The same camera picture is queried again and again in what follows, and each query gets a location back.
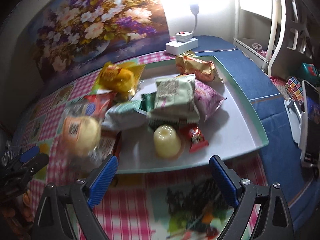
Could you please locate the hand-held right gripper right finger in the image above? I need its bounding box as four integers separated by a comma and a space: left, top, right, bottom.
209, 155, 294, 240

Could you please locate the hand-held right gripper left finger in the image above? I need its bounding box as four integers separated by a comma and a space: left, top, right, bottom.
32, 154, 119, 240

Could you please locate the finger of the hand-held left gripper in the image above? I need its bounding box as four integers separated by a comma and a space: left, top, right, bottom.
0, 153, 50, 200
0, 146, 41, 178

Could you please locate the teal tray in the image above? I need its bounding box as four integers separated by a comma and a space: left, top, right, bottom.
110, 55, 269, 174

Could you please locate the small red snack packet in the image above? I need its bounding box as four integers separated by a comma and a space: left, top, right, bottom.
179, 125, 209, 153

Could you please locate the clear bread packet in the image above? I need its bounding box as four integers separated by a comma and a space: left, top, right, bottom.
59, 104, 103, 170

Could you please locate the small white-green snack packet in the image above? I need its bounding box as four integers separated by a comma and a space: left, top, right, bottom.
102, 99, 148, 130

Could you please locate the yellow jelly cup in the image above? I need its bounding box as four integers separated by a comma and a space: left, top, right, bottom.
153, 124, 185, 159

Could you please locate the dark green snack packet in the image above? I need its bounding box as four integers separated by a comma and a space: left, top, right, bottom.
141, 94, 198, 131

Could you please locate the pink snack packet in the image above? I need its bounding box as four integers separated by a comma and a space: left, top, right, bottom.
194, 80, 225, 122

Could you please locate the grey-green snack packet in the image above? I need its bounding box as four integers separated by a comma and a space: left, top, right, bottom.
152, 74, 200, 120

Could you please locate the yellow snack packet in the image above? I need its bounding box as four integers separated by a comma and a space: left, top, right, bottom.
92, 62, 146, 100

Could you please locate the gold snack packet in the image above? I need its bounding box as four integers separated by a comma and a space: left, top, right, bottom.
175, 54, 224, 83

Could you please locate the crumpled silver foil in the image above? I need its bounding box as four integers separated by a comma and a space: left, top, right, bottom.
1, 140, 19, 165

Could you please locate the checkered printed tablecloth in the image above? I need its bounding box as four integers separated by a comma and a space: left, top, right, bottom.
10, 36, 268, 240

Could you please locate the white phone stand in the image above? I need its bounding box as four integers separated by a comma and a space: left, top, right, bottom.
284, 97, 304, 145

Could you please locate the blue cloth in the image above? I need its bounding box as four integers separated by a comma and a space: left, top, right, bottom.
192, 35, 320, 230

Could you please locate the black phone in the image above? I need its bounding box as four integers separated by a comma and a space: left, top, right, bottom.
301, 80, 320, 167

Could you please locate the colourful checkered box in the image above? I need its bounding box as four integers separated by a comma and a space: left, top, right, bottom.
285, 76, 304, 103

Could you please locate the teal box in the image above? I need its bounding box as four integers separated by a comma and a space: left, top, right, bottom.
299, 62, 320, 80

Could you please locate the white power strip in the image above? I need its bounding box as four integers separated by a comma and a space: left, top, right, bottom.
165, 31, 198, 55

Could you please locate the flower painting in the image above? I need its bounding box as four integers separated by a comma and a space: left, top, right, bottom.
21, 0, 173, 83

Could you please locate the white gooseneck lamp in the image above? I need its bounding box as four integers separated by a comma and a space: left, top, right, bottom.
189, 4, 200, 34

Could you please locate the white furniture frame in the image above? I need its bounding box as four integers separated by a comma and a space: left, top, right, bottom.
234, 0, 315, 70

